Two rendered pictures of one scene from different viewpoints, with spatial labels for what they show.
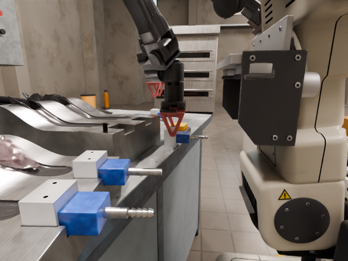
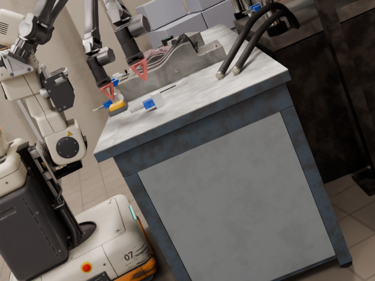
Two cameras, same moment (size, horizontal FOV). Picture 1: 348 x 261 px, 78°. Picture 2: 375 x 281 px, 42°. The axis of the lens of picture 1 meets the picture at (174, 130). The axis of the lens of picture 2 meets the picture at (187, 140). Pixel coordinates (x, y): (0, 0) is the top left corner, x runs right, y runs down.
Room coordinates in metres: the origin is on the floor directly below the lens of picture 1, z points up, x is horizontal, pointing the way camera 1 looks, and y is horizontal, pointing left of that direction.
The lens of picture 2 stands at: (2.87, -0.31, 1.19)
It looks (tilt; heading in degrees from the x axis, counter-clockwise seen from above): 17 degrees down; 166
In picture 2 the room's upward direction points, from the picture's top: 25 degrees counter-clockwise
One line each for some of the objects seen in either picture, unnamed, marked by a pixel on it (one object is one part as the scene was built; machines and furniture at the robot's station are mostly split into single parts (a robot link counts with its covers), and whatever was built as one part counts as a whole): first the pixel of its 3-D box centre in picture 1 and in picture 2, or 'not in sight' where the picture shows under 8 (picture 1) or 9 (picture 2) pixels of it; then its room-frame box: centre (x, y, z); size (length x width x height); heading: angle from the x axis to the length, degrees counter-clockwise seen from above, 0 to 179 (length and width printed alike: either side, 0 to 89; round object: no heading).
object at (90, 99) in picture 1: (89, 105); not in sight; (5.78, 2.30, 0.31); 0.40 x 0.39 x 0.61; 175
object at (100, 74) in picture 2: (174, 94); (100, 75); (0.63, 0.00, 0.96); 0.10 x 0.07 x 0.07; 175
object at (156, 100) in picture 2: (164, 115); (146, 104); (1.06, 0.05, 0.83); 0.13 x 0.05 x 0.05; 80
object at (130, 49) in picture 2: not in sight; (131, 50); (1.06, 0.09, 1.03); 0.10 x 0.07 x 0.07; 170
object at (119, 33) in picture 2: not in sight; (125, 34); (1.06, 0.09, 1.10); 0.07 x 0.06 x 0.07; 52
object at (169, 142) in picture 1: (186, 136); (105, 105); (0.63, -0.04, 0.83); 0.13 x 0.05 x 0.05; 85
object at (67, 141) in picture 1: (67, 124); (169, 62); (0.63, 0.32, 0.87); 0.50 x 0.26 x 0.14; 71
